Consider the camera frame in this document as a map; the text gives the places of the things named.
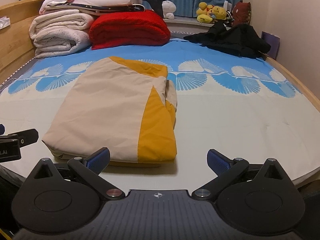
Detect beige and mustard garment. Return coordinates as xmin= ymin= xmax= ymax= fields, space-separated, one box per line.
xmin=42 ymin=56 xmax=177 ymax=166

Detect black clothing pile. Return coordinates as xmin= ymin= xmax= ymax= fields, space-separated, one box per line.
xmin=183 ymin=21 xmax=271 ymax=59

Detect white folded fleece blanket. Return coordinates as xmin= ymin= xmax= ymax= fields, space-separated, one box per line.
xmin=29 ymin=9 xmax=95 ymax=59

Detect purple paper bag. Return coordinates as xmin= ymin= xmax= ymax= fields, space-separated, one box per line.
xmin=261 ymin=31 xmax=280 ymax=60

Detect red folded blanket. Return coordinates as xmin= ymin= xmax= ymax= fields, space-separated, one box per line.
xmin=89 ymin=10 xmax=171 ymax=50

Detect white folded pillow stack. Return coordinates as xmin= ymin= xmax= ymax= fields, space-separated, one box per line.
xmin=39 ymin=0 xmax=145 ymax=15

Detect yellow plush toys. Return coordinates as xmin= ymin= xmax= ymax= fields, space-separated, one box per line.
xmin=196 ymin=2 xmax=228 ymax=23

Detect dark red plush toy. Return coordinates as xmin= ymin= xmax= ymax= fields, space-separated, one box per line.
xmin=232 ymin=2 xmax=251 ymax=27

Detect white plush toy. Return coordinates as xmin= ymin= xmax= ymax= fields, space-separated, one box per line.
xmin=162 ymin=1 xmax=176 ymax=20

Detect wooden bed frame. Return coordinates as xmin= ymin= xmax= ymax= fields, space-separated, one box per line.
xmin=1 ymin=2 xmax=319 ymax=112

